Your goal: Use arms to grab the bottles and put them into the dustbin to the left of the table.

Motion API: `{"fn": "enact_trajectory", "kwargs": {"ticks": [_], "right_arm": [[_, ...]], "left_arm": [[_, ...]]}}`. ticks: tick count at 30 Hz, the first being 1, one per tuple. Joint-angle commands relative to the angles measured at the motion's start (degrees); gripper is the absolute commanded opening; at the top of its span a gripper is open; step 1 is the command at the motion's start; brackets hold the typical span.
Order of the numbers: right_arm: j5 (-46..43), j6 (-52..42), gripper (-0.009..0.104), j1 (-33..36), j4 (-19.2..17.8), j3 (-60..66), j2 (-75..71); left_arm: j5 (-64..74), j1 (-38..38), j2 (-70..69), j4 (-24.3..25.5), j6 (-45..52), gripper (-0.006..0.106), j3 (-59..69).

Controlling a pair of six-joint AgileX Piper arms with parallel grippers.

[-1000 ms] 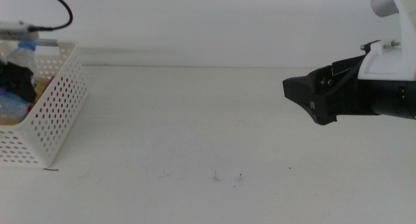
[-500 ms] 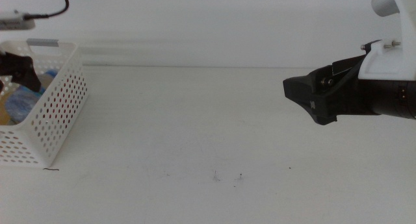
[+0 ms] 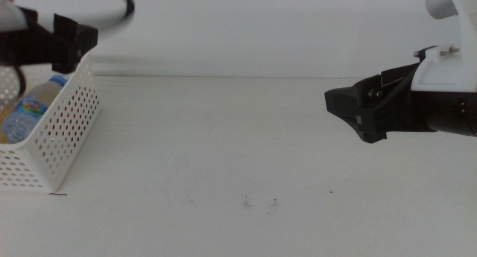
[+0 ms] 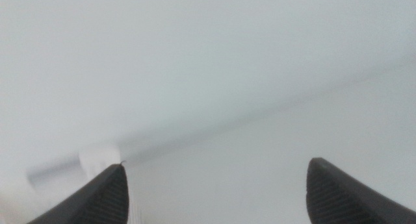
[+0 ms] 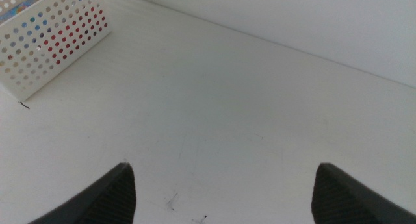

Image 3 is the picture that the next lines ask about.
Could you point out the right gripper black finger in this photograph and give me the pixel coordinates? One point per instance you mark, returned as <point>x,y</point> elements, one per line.
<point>372,82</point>
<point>354,108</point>

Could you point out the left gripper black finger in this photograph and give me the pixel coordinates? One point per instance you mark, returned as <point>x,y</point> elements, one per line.
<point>83,35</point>
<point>67,61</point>

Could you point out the clear water bottle blue cap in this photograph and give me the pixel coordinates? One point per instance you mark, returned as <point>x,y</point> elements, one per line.
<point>22,119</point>

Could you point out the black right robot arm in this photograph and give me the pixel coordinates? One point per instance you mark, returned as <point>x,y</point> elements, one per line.
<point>454,111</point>

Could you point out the white perforated plastic basket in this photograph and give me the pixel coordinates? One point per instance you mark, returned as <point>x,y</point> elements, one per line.
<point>15,148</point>

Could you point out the short black thread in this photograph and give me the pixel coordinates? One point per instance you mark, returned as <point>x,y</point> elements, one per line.
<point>57,194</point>

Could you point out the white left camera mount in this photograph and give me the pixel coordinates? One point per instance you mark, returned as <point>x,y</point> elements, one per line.
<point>9,15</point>

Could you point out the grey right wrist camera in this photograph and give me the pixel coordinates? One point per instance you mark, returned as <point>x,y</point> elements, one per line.
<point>439,3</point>

